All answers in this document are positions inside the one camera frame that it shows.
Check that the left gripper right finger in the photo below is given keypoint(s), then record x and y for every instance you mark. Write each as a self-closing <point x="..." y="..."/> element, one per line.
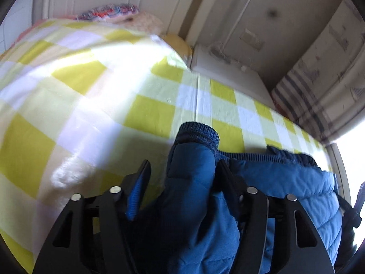
<point x="250" y="208"/>

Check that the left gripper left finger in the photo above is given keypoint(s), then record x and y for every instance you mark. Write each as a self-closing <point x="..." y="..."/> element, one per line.
<point x="119" y="205"/>

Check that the blue quilted puffer jacket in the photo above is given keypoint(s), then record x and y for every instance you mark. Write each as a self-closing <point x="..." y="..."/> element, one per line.
<point x="189" y="228"/>

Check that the yellow checkered quilt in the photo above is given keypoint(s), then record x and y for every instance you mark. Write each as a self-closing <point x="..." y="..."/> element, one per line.
<point x="82" y="104"/>

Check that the patterned beige curtain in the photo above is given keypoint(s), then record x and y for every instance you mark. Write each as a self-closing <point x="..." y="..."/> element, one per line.
<point x="323" y="92"/>

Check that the white bedside table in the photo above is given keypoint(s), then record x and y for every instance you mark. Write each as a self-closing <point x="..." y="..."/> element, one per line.
<point x="243" y="80"/>

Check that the slim white desk lamp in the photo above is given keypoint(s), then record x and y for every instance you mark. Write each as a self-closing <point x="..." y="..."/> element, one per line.
<point x="219" y="50"/>

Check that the orange floral bed sheet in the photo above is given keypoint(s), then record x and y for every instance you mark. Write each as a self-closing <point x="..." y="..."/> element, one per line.
<point x="180" y="46"/>

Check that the cream fluffy pillow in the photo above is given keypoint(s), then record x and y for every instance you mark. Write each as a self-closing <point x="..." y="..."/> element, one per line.
<point x="143" y="22"/>

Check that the colourful patterned cushion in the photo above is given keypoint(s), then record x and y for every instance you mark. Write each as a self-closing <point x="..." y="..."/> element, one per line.
<point x="112" y="13"/>

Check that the wall socket panel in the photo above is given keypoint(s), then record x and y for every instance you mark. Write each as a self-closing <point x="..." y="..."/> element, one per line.
<point x="252" y="39"/>

